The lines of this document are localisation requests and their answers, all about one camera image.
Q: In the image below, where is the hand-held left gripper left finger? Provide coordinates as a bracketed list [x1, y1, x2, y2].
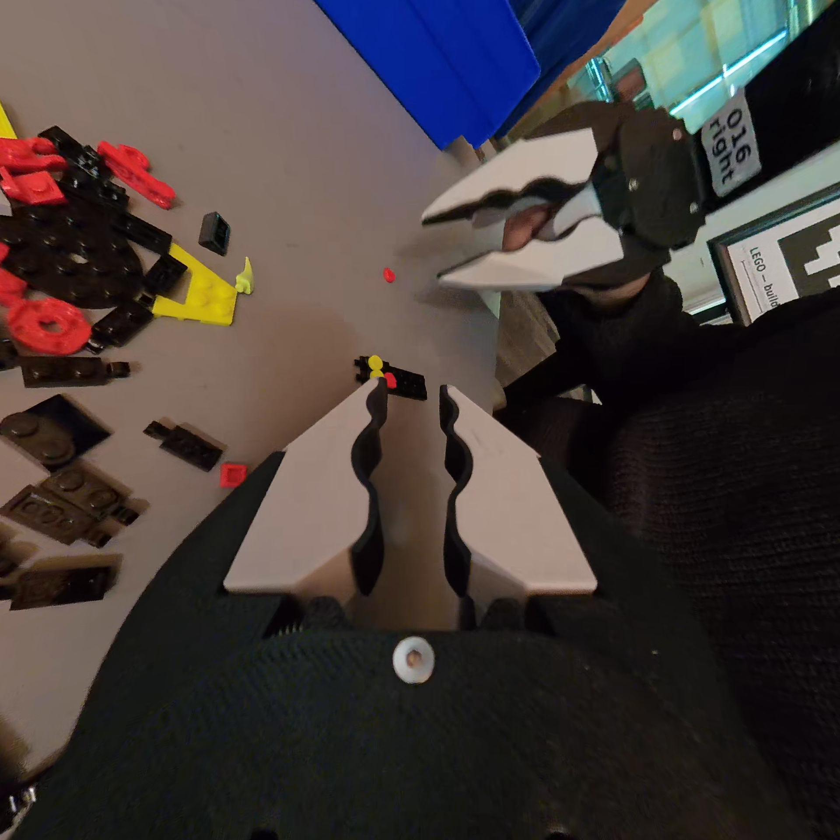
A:
[223, 377, 389, 608]

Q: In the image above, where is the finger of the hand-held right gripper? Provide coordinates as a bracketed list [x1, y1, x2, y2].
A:
[420, 126, 601, 228]
[436, 190, 626, 294]

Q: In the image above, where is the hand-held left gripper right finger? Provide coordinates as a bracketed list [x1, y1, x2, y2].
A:
[437, 384, 599, 614]

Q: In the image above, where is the small black lego assembly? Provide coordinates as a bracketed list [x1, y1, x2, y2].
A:
[354, 354, 429, 401]

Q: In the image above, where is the person's right forearm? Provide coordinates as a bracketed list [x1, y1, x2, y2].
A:
[499, 269, 703, 421]

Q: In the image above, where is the black lego hinge plate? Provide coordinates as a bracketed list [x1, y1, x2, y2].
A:
[143, 420, 228, 473]

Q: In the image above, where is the yellow lego wedge plate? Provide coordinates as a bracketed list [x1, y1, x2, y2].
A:
[152, 243, 238, 327]

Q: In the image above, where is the small black lego cube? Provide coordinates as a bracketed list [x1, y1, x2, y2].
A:
[198, 211, 231, 256]

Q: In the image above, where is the pile of loose lego pieces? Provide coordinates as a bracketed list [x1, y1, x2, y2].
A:
[0, 98, 240, 611]

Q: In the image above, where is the person's right hand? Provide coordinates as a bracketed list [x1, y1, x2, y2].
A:
[502, 205, 560, 253]

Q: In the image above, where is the framed instruction sign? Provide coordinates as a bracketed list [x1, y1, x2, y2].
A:
[707, 185, 840, 327]

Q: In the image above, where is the blue plastic box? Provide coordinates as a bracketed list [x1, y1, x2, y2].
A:
[314, 0, 627, 152]

